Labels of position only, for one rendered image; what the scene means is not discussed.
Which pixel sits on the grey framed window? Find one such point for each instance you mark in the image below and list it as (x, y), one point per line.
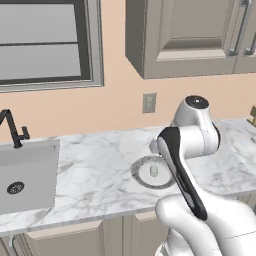
(43, 40)

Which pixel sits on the grey wall socket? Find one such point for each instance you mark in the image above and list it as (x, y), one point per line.
(149, 103)

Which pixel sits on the yellow wooden object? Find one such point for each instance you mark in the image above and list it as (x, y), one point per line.
(253, 116)

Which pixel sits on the beige wall cupboard body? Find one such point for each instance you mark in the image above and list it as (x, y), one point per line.
(135, 36)

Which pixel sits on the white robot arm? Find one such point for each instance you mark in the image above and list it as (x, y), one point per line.
(196, 213)

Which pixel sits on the grey kitchen sink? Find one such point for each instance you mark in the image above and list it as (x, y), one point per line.
(30, 176)

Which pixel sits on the black sink tap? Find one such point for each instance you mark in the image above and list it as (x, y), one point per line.
(14, 133)

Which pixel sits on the grey round plate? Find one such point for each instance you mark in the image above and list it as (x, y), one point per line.
(144, 176)

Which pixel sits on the beige base cupboard door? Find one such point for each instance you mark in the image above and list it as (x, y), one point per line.
(66, 240)
(150, 235)

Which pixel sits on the white marshmallow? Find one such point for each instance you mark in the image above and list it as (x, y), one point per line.
(153, 171)

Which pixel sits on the beige narrow wall cupboard door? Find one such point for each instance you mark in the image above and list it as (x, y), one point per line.
(248, 36)

